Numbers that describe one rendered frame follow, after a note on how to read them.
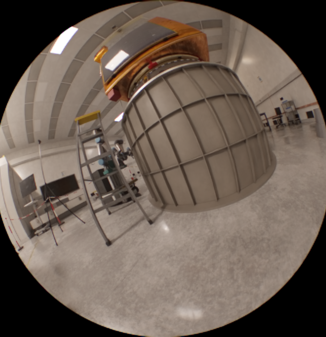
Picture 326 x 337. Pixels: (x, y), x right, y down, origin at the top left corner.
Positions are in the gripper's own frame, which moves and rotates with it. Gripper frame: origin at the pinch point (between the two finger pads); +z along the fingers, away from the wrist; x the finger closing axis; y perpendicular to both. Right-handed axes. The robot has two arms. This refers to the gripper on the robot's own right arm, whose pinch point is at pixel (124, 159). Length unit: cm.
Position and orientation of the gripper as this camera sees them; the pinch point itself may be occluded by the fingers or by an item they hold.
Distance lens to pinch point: 178.0
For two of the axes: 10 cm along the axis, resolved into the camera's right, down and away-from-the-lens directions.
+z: 7.3, 6.7, 1.3
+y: -6.8, 7.0, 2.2
